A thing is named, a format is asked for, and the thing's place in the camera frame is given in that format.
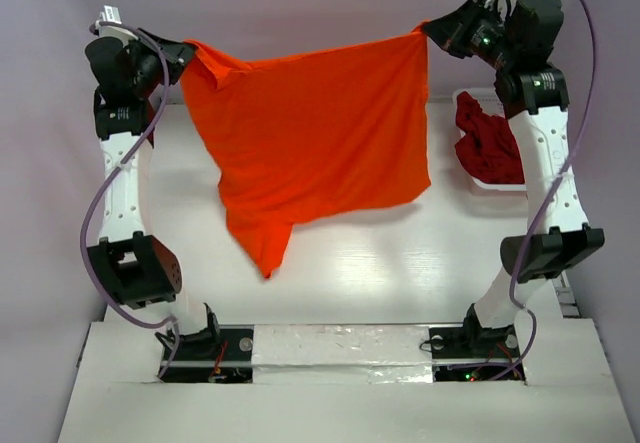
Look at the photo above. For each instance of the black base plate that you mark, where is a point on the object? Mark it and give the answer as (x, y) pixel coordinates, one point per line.
(202, 359)
(464, 355)

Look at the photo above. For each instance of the white plastic basket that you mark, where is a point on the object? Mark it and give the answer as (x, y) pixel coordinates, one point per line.
(490, 104)

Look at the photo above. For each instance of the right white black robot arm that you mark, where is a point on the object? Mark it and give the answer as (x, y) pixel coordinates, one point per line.
(534, 97)

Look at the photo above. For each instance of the orange t shirt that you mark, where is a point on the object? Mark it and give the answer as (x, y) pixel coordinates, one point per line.
(310, 136)

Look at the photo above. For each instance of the dark red t shirt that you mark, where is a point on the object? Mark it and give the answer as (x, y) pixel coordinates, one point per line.
(487, 150)

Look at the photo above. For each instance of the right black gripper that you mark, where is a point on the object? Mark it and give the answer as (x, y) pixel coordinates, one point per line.
(461, 28)

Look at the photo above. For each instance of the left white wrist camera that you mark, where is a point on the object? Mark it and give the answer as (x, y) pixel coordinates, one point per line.
(109, 14)

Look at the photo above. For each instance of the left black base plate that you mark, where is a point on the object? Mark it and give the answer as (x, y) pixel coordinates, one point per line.
(202, 359)

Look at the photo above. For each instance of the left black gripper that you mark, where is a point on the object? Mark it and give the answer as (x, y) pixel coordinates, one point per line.
(175, 53)

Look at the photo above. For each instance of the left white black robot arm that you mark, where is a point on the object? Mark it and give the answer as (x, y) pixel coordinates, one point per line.
(139, 278)

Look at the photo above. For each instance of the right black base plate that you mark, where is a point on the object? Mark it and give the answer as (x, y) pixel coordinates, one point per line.
(464, 355)

